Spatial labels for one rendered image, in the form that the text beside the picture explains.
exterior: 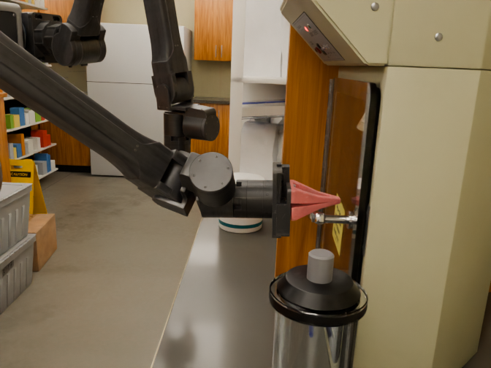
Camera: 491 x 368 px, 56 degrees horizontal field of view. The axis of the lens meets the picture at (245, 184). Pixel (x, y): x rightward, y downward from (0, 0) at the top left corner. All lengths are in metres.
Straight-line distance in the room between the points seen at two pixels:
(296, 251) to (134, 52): 4.77
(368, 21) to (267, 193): 0.26
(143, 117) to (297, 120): 4.75
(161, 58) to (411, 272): 0.64
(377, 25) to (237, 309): 0.59
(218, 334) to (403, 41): 0.57
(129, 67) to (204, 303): 4.83
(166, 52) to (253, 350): 0.60
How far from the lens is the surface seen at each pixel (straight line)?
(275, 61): 1.95
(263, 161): 1.98
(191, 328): 0.87
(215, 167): 0.60
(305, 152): 0.95
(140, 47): 5.60
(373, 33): 0.58
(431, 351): 0.72
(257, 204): 0.65
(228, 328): 0.87
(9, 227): 2.91
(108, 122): 0.63
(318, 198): 0.66
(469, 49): 0.61
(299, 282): 0.51
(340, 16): 0.57
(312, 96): 0.94
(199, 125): 0.96
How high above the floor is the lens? 1.40
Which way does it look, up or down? 15 degrees down
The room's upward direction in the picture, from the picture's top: 2 degrees clockwise
